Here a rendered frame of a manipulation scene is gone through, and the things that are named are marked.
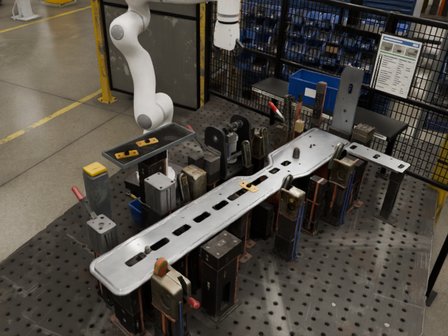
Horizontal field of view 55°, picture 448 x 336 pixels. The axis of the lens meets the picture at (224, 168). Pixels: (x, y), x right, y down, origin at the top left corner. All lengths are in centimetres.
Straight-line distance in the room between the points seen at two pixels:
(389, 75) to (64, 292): 185
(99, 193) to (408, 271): 130
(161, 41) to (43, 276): 288
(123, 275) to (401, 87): 168
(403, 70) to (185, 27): 228
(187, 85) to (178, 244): 296
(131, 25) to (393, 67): 133
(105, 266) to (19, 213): 205
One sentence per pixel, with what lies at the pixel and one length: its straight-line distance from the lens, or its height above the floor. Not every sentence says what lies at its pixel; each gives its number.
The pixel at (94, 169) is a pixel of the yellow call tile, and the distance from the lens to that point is 162.
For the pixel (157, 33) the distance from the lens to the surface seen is 431.
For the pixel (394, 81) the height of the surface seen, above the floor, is 123.
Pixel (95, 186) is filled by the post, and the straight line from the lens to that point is 162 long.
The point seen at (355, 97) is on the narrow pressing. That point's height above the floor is 120.
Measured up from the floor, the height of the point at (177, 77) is 46.
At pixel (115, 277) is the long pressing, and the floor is 100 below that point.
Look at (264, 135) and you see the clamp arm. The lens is 201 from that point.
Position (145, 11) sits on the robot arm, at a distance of 190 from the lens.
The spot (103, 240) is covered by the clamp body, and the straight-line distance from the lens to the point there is 152.
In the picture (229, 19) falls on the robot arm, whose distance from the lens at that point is 171.
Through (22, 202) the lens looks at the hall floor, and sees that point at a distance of 357.
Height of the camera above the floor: 203
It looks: 33 degrees down
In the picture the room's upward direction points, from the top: 3 degrees clockwise
